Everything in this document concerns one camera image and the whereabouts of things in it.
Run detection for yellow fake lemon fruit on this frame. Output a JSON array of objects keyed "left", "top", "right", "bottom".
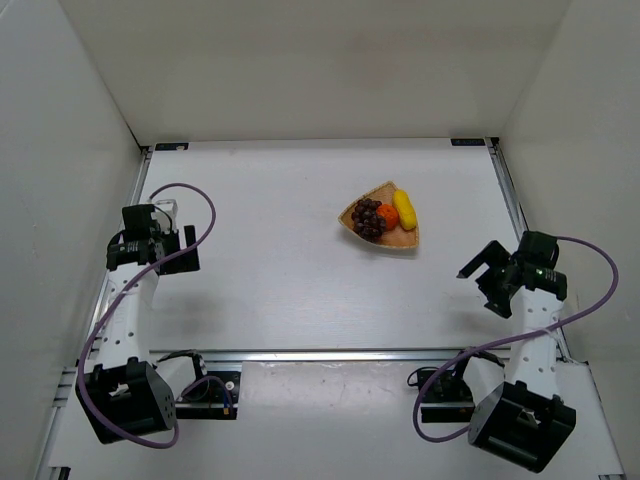
[{"left": 392, "top": 189, "right": 418, "bottom": 231}]

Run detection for orange fake mandarin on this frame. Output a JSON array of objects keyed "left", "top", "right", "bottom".
[{"left": 376, "top": 204, "right": 399, "bottom": 231}]

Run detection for purple fake grape bunch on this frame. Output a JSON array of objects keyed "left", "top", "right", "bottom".
[{"left": 351, "top": 198, "right": 387, "bottom": 243}]

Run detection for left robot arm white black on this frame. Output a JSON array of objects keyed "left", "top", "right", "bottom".
[{"left": 78, "top": 200, "right": 207, "bottom": 444}]

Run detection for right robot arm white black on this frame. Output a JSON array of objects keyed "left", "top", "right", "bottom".
[{"left": 455, "top": 231, "right": 576, "bottom": 473}]

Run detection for woven triangular fruit basket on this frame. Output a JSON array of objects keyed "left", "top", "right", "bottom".
[{"left": 338, "top": 180, "right": 420, "bottom": 250}]

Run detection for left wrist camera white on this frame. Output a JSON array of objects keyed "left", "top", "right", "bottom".
[{"left": 149, "top": 199, "right": 178, "bottom": 233}]

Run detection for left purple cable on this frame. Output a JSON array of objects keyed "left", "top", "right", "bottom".
[{"left": 74, "top": 182, "right": 217, "bottom": 449}]

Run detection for right aluminium rail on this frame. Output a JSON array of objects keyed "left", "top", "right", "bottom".
[{"left": 489, "top": 138, "right": 574, "bottom": 361}]

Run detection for aluminium rail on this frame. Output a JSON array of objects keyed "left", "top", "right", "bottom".
[
  {"left": 489, "top": 138, "right": 574, "bottom": 361},
  {"left": 77, "top": 149, "right": 153, "bottom": 365},
  {"left": 149, "top": 348, "right": 571, "bottom": 365}
]

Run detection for left aluminium rail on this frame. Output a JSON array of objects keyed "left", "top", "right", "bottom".
[{"left": 77, "top": 149, "right": 153, "bottom": 365}]

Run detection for left black corner bracket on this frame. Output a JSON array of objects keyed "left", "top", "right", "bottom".
[{"left": 154, "top": 142, "right": 189, "bottom": 151}]

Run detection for black corner bracket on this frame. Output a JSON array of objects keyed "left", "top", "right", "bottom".
[
  {"left": 154, "top": 142, "right": 189, "bottom": 151},
  {"left": 450, "top": 138, "right": 486, "bottom": 147}
]

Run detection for right black corner bracket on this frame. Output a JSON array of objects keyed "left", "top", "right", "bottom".
[{"left": 450, "top": 138, "right": 486, "bottom": 147}]

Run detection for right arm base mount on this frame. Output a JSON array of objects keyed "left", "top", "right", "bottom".
[{"left": 421, "top": 370, "right": 475, "bottom": 424}]

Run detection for front aluminium rail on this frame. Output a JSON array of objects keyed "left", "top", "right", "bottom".
[{"left": 149, "top": 348, "right": 571, "bottom": 365}]

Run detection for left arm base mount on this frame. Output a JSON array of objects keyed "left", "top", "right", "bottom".
[{"left": 176, "top": 363, "right": 242, "bottom": 421}]

